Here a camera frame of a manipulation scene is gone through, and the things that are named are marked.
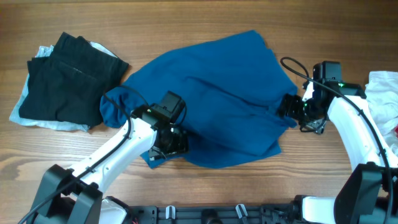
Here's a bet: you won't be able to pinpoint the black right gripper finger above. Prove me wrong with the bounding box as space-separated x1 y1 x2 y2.
277 107 294 118
278 94 300 111

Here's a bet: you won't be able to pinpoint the blue polo shirt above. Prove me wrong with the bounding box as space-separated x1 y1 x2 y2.
100 30 297 169

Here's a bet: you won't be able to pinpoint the red and white garment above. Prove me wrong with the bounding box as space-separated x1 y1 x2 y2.
365 71 397 155

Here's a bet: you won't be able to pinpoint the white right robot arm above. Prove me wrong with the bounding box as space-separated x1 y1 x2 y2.
277 82 397 223

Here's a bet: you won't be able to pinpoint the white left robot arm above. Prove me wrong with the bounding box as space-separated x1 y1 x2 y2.
21 104 188 223

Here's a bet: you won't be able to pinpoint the black folded shorts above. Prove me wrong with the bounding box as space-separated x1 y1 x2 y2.
19 32 129 127

